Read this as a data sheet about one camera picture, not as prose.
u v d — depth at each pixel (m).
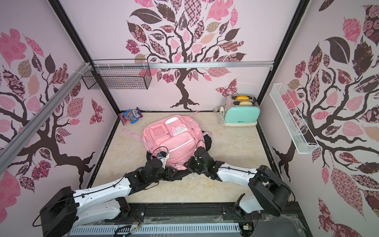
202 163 0.66
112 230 0.70
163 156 0.74
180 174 0.83
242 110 1.00
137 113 1.18
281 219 0.72
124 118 1.14
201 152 0.66
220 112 1.13
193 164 0.74
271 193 0.42
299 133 0.74
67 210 0.40
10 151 0.50
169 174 0.70
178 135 0.97
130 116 1.14
